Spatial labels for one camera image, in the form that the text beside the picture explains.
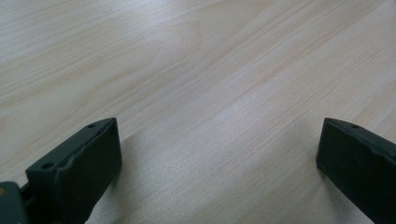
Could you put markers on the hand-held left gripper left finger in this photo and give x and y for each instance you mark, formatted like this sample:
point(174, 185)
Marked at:
point(77, 168)

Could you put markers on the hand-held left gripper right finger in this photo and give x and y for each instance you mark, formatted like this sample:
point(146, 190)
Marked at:
point(361, 165)

